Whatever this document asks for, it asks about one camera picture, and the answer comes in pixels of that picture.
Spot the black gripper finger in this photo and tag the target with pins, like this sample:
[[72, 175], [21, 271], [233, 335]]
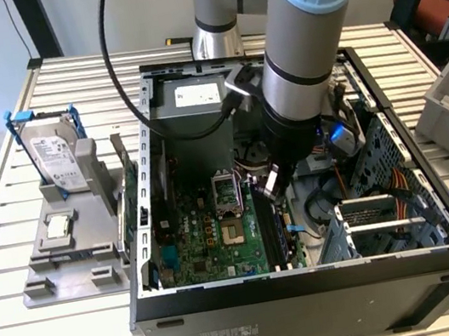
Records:
[[274, 183]]

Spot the RAM stick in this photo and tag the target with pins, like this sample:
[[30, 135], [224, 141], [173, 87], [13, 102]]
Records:
[[71, 258], [282, 231]]

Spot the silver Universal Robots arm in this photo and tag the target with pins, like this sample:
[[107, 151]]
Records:
[[309, 54]]

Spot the black RAM slot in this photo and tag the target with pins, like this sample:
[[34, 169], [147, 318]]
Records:
[[264, 230], [269, 229], [274, 233]]

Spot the black round cooler fan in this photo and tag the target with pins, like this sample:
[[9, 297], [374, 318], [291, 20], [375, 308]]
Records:
[[250, 155]]

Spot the CPU socket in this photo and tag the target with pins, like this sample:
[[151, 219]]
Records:
[[233, 231]]

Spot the dark wrist connector block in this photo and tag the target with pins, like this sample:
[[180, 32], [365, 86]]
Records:
[[242, 83]]

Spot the grey power supply unit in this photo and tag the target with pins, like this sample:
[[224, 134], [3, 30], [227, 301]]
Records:
[[191, 152]]

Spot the grey metal drive bay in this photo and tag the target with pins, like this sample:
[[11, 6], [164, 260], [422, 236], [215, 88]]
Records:
[[346, 70]]

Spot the metal disk bay cage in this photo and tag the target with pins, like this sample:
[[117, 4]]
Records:
[[365, 209]]

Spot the green motherboard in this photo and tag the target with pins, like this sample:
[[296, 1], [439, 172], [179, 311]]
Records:
[[205, 261]]

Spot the black PC case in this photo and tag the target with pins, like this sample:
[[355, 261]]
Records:
[[275, 319]]

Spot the green graphics card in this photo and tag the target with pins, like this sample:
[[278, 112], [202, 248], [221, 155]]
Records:
[[130, 184]]

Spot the grey parts rack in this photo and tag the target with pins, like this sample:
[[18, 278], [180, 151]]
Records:
[[87, 225]]

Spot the silver CPU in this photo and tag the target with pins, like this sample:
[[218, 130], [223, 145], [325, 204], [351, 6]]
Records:
[[57, 227]]

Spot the hard disk in blue carrier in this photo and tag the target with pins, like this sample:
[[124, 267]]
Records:
[[52, 158]]

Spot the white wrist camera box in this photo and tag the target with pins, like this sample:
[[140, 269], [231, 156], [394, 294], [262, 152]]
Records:
[[345, 139]]

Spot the black upright post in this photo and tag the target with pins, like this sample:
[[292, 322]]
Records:
[[39, 26]]

